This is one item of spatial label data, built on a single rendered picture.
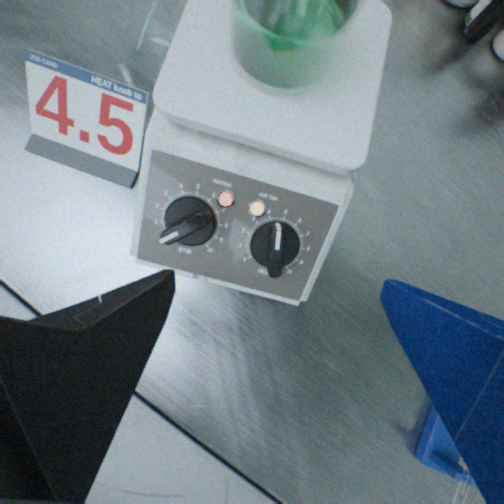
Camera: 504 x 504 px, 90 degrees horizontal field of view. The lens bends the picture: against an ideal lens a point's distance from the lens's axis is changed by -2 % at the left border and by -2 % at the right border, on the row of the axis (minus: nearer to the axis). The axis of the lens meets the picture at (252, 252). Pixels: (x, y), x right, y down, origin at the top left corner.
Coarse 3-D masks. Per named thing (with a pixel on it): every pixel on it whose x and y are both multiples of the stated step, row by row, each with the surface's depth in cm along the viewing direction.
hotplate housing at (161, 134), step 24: (144, 144) 15; (168, 144) 15; (192, 144) 15; (216, 144) 15; (240, 144) 15; (144, 168) 16; (240, 168) 15; (264, 168) 15; (288, 168) 15; (312, 168) 16; (144, 192) 16; (312, 192) 16; (336, 192) 16; (336, 216) 16; (144, 264) 18; (240, 288) 19
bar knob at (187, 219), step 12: (180, 204) 16; (192, 204) 16; (204, 204) 16; (168, 216) 16; (180, 216) 16; (192, 216) 15; (204, 216) 15; (168, 228) 15; (180, 228) 15; (192, 228) 15; (204, 228) 16; (168, 240) 15; (180, 240) 17; (192, 240) 17; (204, 240) 17
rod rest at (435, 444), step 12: (432, 408) 22; (432, 420) 21; (432, 432) 21; (444, 432) 21; (420, 444) 21; (432, 444) 21; (444, 444) 21; (420, 456) 21; (432, 456) 20; (444, 456) 21; (456, 456) 21; (432, 468) 20; (444, 468) 19; (456, 468) 19; (456, 480) 18
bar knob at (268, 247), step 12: (264, 228) 16; (276, 228) 15; (288, 228) 16; (252, 240) 17; (264, 240) 16; (276, 240) 15; (288, 240) 16; (252, 252) 17; (264, 252) 17; (276, 252) 15; (288, 252) 17; (264, 264) 17; (276, 264) 16; (276, 276) 16
